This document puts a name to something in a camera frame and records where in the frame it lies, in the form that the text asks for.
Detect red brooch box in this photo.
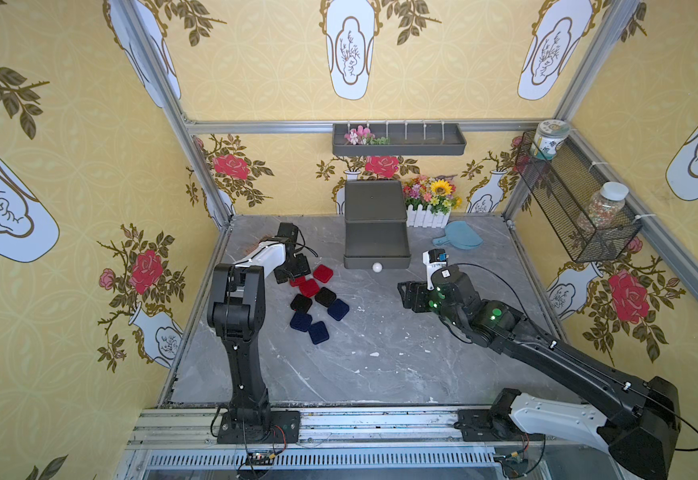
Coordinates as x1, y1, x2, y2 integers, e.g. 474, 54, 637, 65
312, 264, 334, 284
289, 276, 307, 287
299, 279, 321, 298

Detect grey top drawer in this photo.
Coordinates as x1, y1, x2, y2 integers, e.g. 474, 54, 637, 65
344, 222, 411, 270

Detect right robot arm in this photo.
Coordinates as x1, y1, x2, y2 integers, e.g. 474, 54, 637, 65
397, 265, 681, 479

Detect black brooch box left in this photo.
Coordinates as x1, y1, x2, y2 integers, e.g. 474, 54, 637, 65
290, 294, 313, 314

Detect black brooch box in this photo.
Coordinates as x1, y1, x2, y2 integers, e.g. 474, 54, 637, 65
290, 294, 313, 314
314, 287, 337, 308

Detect black brooch box right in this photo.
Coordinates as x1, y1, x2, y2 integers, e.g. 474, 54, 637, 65
314, 287, 337, 308

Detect blue brooch box left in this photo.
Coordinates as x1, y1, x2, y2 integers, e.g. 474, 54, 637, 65
289, 312, 313, 332

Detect blue brooch box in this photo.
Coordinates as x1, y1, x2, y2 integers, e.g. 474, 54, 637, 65
289, 312, 313, 332
308, 321, 330, 345
327, 299, 350, 321

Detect blue brooch box right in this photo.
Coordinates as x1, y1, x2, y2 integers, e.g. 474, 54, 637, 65
327, 299, 350, 321

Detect blue brooch box bottom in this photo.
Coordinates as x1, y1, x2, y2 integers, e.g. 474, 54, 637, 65
308, 321, 330, 345

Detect three-drawer storage cabinet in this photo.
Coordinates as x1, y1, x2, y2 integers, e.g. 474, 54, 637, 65
344, 180, 407, 223

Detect pink small dustpan brush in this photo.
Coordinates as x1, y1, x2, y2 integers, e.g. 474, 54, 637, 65
246, 238, 280, 261

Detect light blue dustpan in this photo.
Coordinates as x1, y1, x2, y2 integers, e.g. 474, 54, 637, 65
432, 221, 484, 250

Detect flower pot white fence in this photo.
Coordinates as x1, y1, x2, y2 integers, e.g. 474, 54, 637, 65
403, 175, 463, 228

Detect small pink flowers on shelf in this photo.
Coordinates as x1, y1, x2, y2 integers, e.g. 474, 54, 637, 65
344, 125, 390, 145

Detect small circuit board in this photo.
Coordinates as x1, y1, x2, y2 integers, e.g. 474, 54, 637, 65
243, 451, 278, 469

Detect clear jar white lid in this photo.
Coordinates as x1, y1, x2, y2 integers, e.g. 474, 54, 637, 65
586, 182, 630, 229

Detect decorated jar with lid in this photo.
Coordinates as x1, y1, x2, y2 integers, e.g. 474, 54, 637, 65
530, 119, 571, 160

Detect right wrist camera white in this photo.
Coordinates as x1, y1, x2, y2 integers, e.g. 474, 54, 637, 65
422, 248, 448, 290

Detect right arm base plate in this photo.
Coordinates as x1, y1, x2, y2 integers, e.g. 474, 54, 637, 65
454, 409, 544, 442

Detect grey wall shelf tray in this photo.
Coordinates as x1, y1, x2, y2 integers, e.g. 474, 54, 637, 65
332, 121, 467, 157

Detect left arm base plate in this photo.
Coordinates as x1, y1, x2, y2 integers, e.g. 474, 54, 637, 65
216, 410, 301, 445

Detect black wire wall basket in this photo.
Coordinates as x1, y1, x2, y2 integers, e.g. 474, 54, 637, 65
515, 131, 642, 263

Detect aluminium front rail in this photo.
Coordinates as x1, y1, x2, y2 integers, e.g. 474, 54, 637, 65
125, 406, 633, 451

